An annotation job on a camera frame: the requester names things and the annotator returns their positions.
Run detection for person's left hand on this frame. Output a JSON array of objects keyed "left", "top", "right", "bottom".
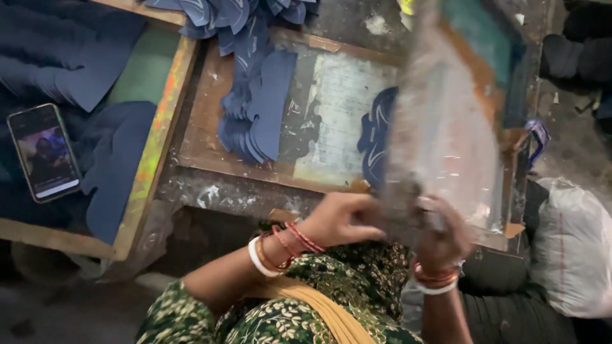
[{"left": 299, "top": 192, "right": 388, "bottom": 250}]

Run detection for person's right hand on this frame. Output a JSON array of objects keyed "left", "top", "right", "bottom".
[{"left": 414, "top": 196, "right": 475, "bottom": 275}]

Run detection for wooden screen printing frame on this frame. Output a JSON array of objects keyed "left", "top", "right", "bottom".
[{"left": 377, "top": 0, "right": 532, "bottom": 253}]

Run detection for red and white bangles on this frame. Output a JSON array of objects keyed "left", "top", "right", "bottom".
[{"left": 411, "top": 259, "right": 465, "bottom": 296}]

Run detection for printed blue cutout piece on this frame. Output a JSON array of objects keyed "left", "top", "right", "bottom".
[{"left": 357, "top": 86, "right": 400, "bottom": 188}]

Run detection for red and gold bangles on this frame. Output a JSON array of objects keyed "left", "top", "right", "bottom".
[{"left": 258, "top": 221, "right": 327, "bottom": 271}]

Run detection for white stained paper sheet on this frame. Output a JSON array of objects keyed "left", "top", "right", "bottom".
[{"left": 292, "top": 52, "right": 400, "bottom": 187}]

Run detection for white bangle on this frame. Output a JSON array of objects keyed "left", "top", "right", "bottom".
[{"left": 247, "top": 236, "right": 284, "bottom": 278}]

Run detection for black cloth bundle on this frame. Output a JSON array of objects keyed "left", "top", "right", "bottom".
[{"left": 456, "top": 181, "right": 579, "bottom": 344}]

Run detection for blue plastic wrapper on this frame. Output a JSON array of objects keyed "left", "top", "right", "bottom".
[{"left": 524, "top": 119, "right": 552, "bottom": 169}]

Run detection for white plastic sack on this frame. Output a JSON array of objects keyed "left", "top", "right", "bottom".
[{"left": 530, "top": 177, "right": 612, "bottom": 319}]

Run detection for stack of blue cutout pieces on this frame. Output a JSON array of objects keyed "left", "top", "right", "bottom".
[{"left": 217, "top": 47, "right": 298, "bottom": 165}]

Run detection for brown wooden printing board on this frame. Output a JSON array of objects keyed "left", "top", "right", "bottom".
[{"left": 176, "top": 28, "right": 408, "bottom": 195}]

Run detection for dark heap of bags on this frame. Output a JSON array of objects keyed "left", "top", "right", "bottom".
[{"left": 539, "top": 0, "right": 612, "bottom": 92}]

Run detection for pile of printed blue cutouts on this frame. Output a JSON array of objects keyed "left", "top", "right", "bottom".
[{"left": 142, "top": 0, "right": 320, "bottom": 57}]

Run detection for black smartphone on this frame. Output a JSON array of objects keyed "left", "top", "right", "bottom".
[{"left": 6, "top": 103, "right": 82, "bottom": 204}]

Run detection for heap of plain blue sheets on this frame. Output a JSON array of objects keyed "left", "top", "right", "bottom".
[{"left": 0, "top": 0, "right": 158, "bottom": 247}]

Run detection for yellow cloth strap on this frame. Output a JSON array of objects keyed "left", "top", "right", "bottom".
[{"left": 248, "top": 276, "right": 379, "bottom": 344}]

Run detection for paint-stained wooden frame tray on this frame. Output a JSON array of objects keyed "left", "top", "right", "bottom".
[{"left": 0, "top": 0, "right": 200, "bottom": 262}]

